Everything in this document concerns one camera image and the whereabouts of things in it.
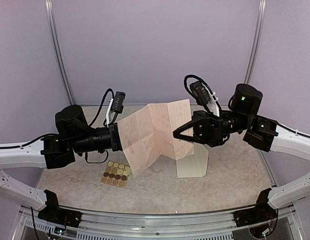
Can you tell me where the round seal sticker sheet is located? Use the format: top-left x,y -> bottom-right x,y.
100,161 -> 131,188

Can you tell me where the right aluminium corner post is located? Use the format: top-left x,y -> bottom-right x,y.
244,0 -> 267,84

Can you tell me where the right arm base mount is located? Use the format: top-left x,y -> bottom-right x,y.
233,188 -> 278,227

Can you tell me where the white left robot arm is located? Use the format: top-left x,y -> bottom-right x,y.
0,105 -> 122,223

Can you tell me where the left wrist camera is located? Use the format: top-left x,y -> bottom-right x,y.
104,91 -> 126,127

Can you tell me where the aluminium corner post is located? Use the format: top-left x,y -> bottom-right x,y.
44,0 -> 75,105
244,0 -> 267,84

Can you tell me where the front aluminium rail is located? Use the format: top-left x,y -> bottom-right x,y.
12,205 -> 304,240

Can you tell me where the left aluminium corner post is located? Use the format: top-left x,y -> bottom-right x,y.
44,0 -> 75,105

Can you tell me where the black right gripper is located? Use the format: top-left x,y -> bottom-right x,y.
173,109 -> 251,148

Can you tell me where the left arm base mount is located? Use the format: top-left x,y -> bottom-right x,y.
38,189 -> 82,228

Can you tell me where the black right camera cable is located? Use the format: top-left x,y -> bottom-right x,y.
183,74 -> 222,111

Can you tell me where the cream paper envelope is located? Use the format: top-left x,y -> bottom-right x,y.
176,143 -> 209,179

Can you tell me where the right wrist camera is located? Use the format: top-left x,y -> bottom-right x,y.
190,81 -> 221,117

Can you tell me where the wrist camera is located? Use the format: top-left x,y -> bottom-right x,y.
190,81 -> 221,117
104,91 -> 126,127

